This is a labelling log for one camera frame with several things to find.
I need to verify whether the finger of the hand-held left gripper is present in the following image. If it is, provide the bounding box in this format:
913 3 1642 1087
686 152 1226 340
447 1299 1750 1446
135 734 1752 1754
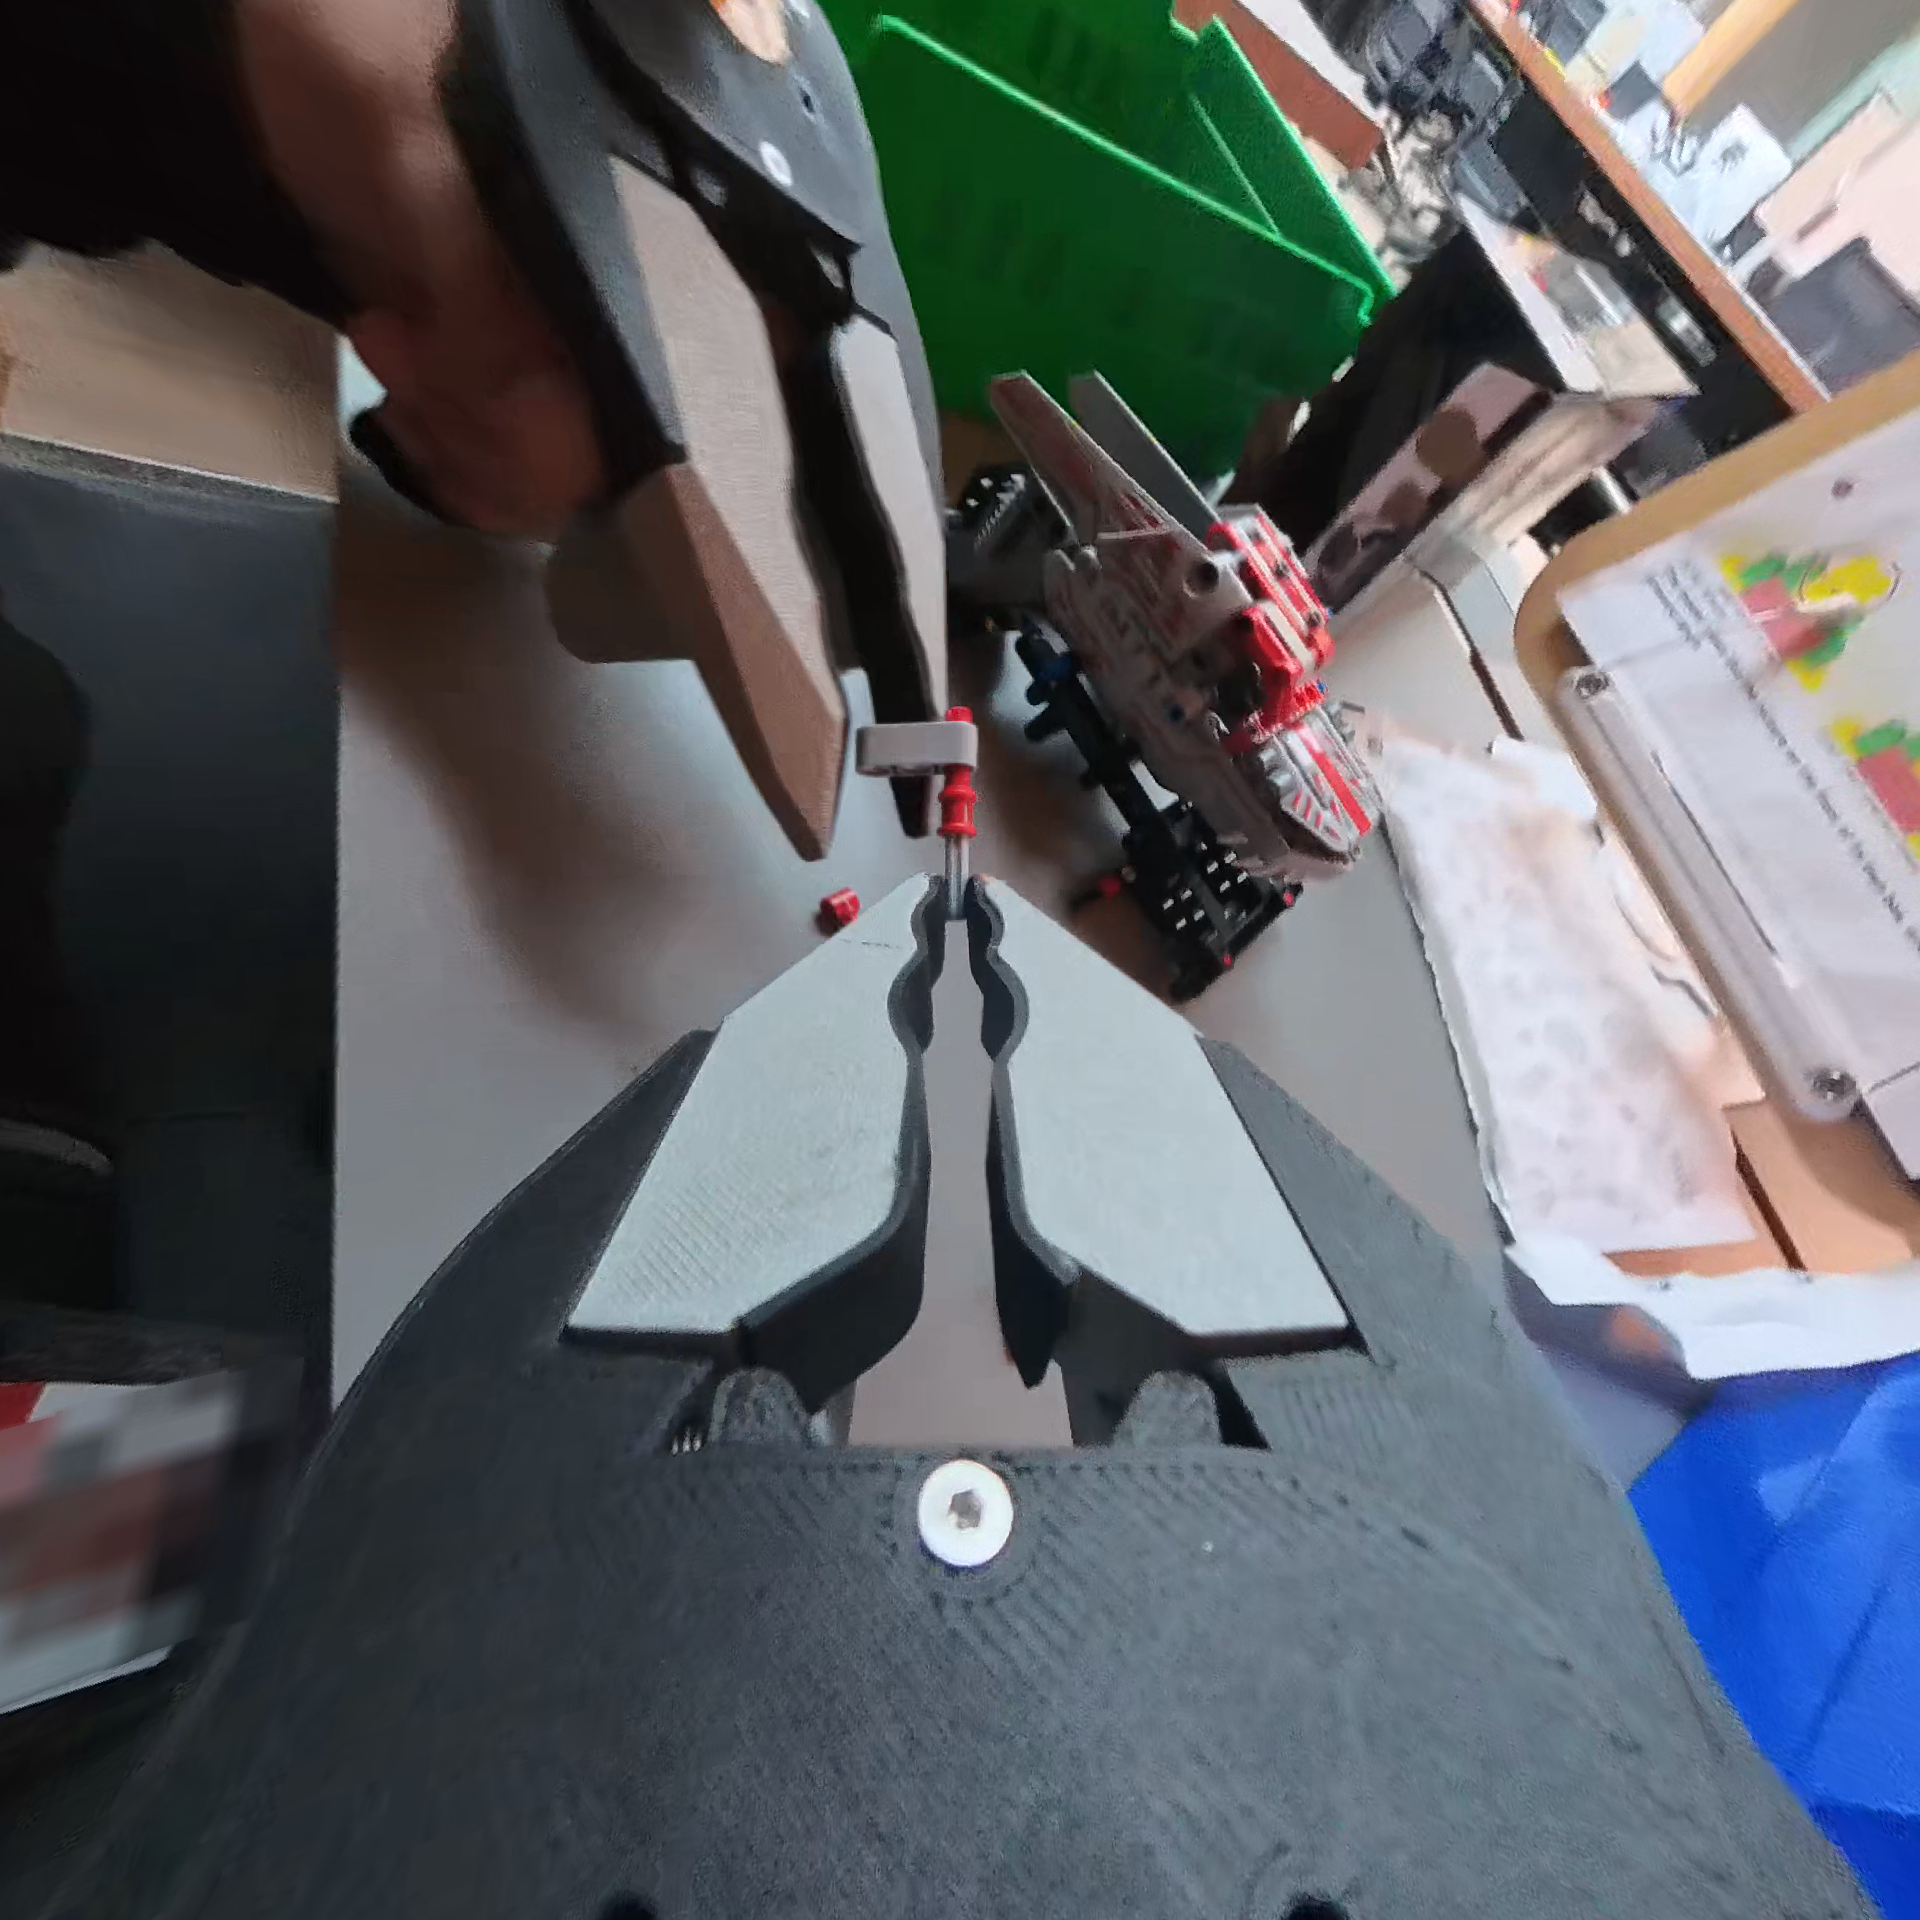
544 156 853 864
829 313 955 839

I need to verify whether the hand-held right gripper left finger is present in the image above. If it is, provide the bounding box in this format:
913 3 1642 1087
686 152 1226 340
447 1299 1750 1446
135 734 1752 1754
565 873 949 1417

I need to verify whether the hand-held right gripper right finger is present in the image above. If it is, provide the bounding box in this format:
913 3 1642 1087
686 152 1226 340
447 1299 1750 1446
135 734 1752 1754
965 876 1357 1446

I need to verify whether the small grey lego beam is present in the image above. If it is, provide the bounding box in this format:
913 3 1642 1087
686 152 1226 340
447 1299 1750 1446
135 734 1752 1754
855 718 982 778

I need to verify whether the red and white lego model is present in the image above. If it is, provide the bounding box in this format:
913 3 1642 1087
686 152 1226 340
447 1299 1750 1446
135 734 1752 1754
944 373 1387 1004

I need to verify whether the blue plastic bin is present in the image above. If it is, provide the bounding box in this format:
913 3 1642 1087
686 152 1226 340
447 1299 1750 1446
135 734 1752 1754
1626 1357 1920 1920

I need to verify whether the person's left hand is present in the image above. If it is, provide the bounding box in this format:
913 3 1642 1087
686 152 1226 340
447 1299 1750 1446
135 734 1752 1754
225 0 611 540

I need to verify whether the green plastic bin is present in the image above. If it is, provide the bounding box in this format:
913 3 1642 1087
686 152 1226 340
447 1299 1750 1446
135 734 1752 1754
816 0 1399 483

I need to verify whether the printed white paper bag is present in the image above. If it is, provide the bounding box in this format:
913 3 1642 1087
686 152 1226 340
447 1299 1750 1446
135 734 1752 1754
1373 705 1758 1254

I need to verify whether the printed cardboard box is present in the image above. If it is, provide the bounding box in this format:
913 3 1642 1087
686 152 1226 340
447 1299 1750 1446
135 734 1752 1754
1230 361 1661 723

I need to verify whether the silver sheet holder bar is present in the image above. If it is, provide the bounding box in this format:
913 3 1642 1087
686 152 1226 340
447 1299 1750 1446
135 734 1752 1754
1561 667 1871 1125

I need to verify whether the plain white paper bag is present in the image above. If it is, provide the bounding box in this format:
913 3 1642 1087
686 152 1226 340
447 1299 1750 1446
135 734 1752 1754
1500 1230 1920 1387

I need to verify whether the light wooden board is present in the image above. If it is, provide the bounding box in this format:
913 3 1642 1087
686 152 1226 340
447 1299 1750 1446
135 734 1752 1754
1512 353 1920 1280

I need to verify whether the cluttered wooden desk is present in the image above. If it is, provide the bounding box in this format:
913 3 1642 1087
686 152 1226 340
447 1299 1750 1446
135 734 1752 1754
1296 0 1920 452

